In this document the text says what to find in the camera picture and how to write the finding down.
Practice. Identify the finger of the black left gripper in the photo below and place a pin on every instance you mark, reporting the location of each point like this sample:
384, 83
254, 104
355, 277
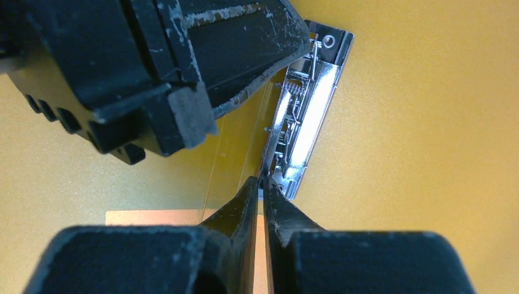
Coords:
208, 58

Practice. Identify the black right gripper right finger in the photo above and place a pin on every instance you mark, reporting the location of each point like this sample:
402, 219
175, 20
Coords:
304, 257

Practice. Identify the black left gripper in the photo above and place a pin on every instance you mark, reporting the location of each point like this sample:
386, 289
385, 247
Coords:
79, 63

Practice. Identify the metal folder clip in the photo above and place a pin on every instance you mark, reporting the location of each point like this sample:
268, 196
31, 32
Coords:
305, 95

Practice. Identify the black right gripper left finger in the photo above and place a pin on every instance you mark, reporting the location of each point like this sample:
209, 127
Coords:
215, 256

